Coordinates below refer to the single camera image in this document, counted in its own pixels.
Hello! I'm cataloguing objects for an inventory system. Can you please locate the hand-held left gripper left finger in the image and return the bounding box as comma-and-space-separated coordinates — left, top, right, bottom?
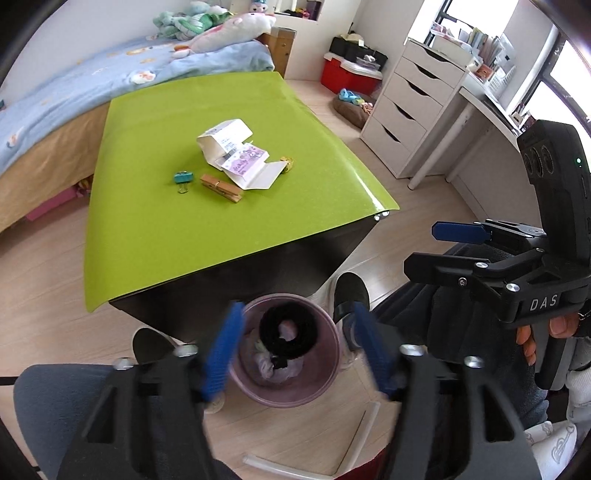
55, 301, 247, 480

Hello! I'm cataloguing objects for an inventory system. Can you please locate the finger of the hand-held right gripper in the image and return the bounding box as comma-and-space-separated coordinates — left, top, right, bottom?
431, 220, 548, 250
403, 250, 548, 296

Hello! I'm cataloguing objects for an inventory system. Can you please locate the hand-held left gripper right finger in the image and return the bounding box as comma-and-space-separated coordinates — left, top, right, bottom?
353, 305, 543, 480

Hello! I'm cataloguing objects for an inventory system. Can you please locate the black fuzzy scrunchie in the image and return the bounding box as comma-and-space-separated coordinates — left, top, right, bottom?
259, 305, 322, 360

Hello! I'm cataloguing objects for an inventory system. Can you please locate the pink trash bin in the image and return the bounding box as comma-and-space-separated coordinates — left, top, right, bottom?
229, 294, 343, 408

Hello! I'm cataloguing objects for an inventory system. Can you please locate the wooden clothespin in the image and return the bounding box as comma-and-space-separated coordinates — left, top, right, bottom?
200, 174, 243, 203

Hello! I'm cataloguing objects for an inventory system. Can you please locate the purple printed paper note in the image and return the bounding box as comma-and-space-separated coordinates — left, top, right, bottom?
217, 144, 270, 177

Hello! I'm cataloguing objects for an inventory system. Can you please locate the white cardboard box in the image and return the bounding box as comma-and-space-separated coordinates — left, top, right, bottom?
197, 119, 283, 191

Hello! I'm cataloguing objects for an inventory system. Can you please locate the person's right forearm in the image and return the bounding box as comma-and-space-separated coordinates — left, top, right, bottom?
566, 337, 591, 435

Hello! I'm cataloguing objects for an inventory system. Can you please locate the person's right hand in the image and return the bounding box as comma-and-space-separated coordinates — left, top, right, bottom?
516, 315, 580, 366

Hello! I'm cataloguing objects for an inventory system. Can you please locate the white crumpled tissue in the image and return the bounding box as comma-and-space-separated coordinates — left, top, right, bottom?
252, 342, 298, 385

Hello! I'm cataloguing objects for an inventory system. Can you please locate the person's right shoe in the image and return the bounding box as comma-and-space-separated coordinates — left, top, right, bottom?
331, 271, 371, 352

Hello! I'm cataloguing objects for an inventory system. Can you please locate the person's shoe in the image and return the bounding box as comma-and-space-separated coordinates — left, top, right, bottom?
132, 328, 200, 366
331, 271, 371, 352

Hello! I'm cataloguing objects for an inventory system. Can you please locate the person's left shoe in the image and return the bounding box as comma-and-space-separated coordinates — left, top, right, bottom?
132, 328, 200, 366

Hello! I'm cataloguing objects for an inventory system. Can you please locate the green table cover sheet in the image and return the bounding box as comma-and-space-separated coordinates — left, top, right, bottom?
84, 71, 400, 312

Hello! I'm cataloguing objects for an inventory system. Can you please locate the white desk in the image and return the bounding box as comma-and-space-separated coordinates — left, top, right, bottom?
409, 74, 539, 222

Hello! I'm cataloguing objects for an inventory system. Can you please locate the white drawer cabinet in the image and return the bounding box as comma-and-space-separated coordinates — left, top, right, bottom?
360, 38, 476, 180

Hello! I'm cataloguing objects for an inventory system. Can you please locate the black framed window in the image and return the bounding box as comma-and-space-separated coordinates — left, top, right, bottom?
431, 0, 462, 26
508, 23, 591, 127

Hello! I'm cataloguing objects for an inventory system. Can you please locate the white plastic basket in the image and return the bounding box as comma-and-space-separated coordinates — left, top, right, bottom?
487, 65, 518, 99

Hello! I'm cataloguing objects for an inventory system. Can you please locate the brown pet bed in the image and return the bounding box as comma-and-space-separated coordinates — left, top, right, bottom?
332, 95, 375, 129

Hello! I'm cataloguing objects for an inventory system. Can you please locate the person's left leg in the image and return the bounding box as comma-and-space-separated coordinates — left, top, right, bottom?
13, 364, 236, 480

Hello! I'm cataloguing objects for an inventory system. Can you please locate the row of books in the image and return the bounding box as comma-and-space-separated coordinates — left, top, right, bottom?
457, 27, 515, 70

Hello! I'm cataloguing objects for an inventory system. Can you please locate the white storage box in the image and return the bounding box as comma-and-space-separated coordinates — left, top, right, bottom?
431, 33, 476, 57

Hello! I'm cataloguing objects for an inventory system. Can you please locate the red storage box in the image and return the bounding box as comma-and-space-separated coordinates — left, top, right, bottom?
321, 52, 384, 95

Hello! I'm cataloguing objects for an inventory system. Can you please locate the white printed cloth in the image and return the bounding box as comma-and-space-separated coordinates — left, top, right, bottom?
526, 418, 580, 480

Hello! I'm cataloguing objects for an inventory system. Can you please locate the black bag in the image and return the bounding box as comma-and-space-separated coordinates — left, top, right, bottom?
329, 36, 389, 71

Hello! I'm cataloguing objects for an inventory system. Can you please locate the pink box under bed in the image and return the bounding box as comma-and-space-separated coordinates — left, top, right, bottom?
25, 187, 77, 221

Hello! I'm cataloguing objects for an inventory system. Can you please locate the wooden bed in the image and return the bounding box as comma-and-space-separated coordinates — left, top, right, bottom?
0, 27, 297, 234

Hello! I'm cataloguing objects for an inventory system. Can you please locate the pink white unicorn plush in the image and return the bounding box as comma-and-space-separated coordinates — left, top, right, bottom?
173, 13, 277, 58

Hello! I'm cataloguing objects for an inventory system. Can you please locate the blue printed blanket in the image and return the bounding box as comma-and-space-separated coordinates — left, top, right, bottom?
0, 37, 275, 174

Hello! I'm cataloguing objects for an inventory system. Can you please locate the green plush toy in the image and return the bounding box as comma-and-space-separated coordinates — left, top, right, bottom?
154, 1, 234, 40

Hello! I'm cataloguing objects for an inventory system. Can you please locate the white wall shelf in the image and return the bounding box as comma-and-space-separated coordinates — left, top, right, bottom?
272, 0, 326, 23

